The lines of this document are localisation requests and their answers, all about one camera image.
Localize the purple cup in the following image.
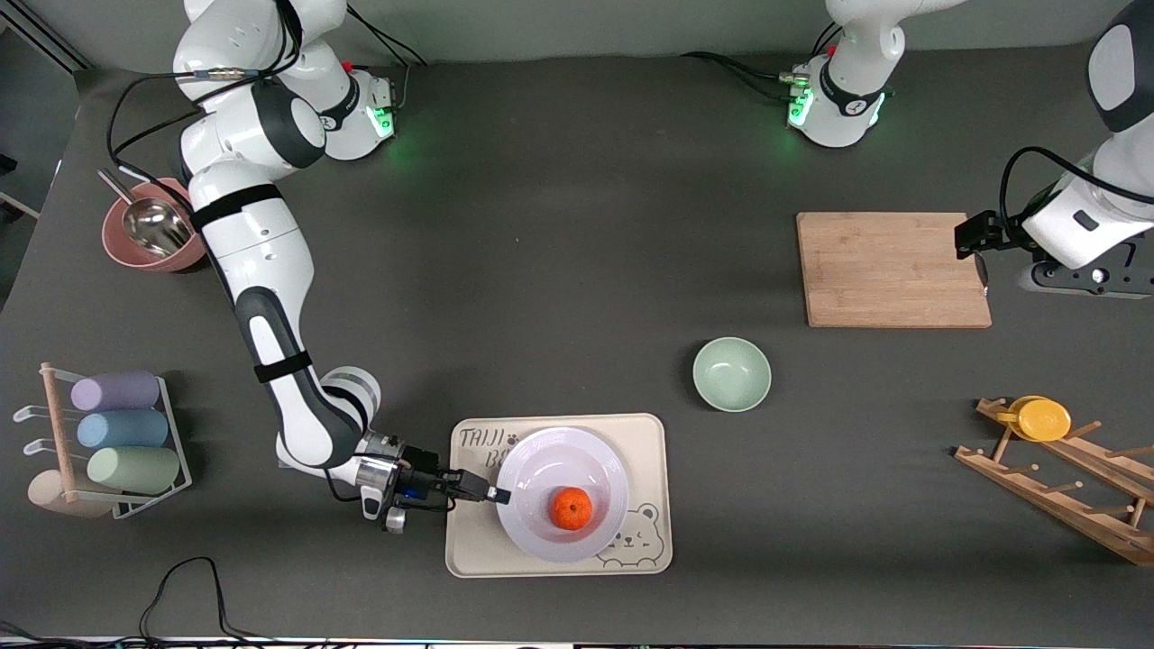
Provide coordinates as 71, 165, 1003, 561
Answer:
70, 370, 161, 412

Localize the black cable on table edge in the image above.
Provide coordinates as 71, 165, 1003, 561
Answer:
0, 556, 380, 649

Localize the wooden peg rack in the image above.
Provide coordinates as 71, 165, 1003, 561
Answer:
953, 397, 1154, 569

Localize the white round plate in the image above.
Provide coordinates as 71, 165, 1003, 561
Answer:
495, 426, 631, 564

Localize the wooden cutting board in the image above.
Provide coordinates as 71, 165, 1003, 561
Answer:
796, 212, 993, 329

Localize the beige cup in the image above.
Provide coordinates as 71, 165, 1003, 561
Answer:
27, 469, 116, 520

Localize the metal scoop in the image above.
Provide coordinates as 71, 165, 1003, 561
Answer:
97, 168, 194, 257

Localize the yellow cup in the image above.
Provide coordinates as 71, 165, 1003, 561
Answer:
995, 395, 1074, 443

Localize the black arm base cable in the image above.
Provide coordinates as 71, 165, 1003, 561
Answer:
680, 22, 845, 105
341, 5, 430, 114

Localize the black right arm base cable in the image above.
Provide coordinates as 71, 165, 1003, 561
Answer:
341, 5, 430, 114

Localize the blue cup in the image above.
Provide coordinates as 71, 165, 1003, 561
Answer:
76, 409, 170, 450

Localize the dark metal frame bar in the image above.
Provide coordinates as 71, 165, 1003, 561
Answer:
0, 0, 95, 73

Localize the white wire cup rack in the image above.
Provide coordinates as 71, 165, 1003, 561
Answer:
13, 361, 194, 522

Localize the orange fruit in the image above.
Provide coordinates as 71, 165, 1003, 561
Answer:
550, 487, 595, 532

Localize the pink folded cloth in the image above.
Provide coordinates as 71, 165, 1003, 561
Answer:
278, 397, 353, 469

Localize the beige bear print tray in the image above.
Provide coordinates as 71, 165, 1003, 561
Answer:
445, 413, 674, 579

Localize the light green bowl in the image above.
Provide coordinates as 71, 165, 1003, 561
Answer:
692, 336, 773, 414

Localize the pink bowl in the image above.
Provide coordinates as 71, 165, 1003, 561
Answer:
101, 177, 214, 274

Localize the black left arm base cable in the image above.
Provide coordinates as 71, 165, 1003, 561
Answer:
680, 22, 845, 105

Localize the green cup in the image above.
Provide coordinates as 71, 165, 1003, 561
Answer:
87, 446, 181, 495

